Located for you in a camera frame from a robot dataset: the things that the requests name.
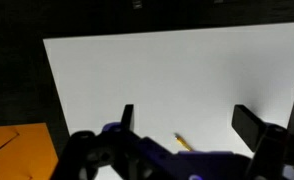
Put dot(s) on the yellow pen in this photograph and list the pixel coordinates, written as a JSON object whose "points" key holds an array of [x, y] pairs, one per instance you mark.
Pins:
{"points": [[183, 142]]}

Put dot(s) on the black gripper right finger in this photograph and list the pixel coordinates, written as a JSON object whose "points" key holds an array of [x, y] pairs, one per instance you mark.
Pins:
{"points": [[248, 126]]}

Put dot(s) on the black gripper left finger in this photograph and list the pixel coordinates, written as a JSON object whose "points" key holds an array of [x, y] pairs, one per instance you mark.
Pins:
{"points": [[127, 117]]}

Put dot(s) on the orange floor mat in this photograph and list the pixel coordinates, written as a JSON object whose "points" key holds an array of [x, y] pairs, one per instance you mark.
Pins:
{"points": [[18, 153]]}

